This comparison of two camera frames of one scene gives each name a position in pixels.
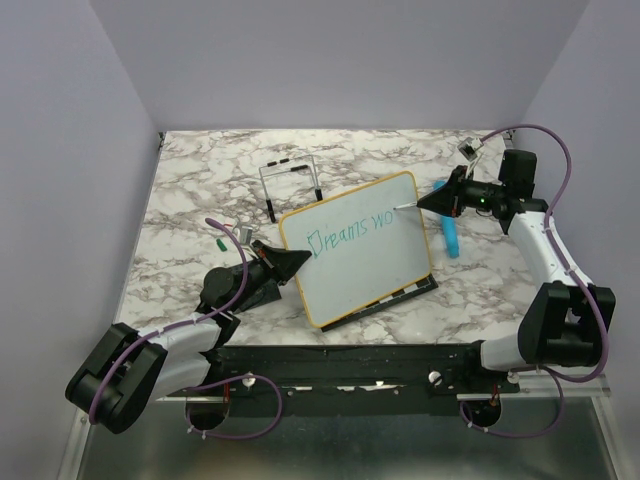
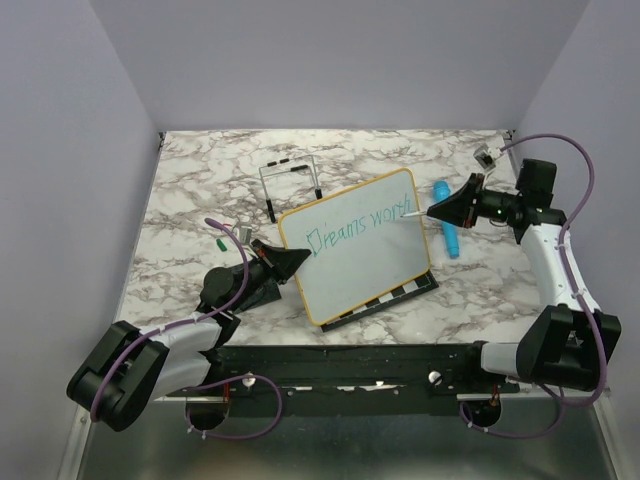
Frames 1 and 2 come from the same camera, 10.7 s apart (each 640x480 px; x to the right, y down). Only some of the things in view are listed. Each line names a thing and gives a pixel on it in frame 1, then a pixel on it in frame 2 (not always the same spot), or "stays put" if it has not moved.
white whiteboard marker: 406,205 → 414,214
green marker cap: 221,245 stays put
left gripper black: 279,264 stays put
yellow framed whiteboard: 364,248 stays put
